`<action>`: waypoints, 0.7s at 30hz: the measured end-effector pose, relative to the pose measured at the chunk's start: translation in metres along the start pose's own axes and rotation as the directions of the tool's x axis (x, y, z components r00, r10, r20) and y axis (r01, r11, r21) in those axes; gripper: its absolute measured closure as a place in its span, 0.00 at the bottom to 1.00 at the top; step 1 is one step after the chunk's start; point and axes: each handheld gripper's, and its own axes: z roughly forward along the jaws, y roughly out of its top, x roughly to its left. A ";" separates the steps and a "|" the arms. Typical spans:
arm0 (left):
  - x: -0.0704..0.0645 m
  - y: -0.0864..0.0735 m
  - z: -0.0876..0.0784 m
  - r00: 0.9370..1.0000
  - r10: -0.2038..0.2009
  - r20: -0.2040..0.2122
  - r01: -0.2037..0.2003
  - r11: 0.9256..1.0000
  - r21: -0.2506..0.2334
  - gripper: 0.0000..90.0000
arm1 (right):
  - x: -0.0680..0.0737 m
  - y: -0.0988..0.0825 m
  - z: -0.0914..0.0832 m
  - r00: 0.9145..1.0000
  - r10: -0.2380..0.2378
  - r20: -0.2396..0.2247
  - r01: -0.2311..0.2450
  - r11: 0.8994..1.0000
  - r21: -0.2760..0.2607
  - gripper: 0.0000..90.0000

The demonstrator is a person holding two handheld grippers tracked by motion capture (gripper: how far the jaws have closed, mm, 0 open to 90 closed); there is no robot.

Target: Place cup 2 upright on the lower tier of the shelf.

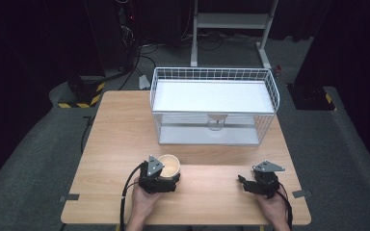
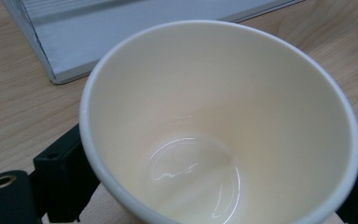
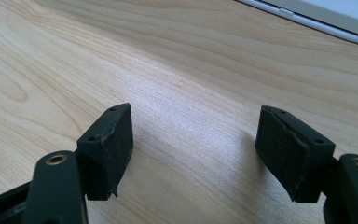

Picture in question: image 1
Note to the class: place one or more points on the black yellow striped stand base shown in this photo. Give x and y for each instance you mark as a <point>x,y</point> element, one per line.
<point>311,97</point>
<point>83,93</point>

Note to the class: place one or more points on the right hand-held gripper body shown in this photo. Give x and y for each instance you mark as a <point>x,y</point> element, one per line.
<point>266,183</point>

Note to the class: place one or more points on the grey tape strip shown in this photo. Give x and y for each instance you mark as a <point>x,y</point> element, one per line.
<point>302,193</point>
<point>69,198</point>

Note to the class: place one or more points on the cream ceramic mug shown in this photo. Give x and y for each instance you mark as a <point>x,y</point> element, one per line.
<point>171,166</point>

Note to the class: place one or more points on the person's left hand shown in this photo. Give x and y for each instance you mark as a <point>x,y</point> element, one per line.
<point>144,200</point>

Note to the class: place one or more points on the dark equipment stand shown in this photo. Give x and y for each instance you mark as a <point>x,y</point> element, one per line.
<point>126,32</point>

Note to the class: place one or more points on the white metal stand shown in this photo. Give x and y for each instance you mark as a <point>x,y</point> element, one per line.
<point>194,38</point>

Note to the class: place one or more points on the person's right hand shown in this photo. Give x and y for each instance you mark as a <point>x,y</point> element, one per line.
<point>271,207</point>

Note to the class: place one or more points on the white power adapter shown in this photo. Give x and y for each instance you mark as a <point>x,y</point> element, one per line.
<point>144,82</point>

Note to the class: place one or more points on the small red object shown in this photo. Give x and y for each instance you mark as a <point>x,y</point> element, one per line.
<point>278,70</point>

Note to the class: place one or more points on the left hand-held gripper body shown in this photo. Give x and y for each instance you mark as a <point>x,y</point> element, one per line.
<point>151,179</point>

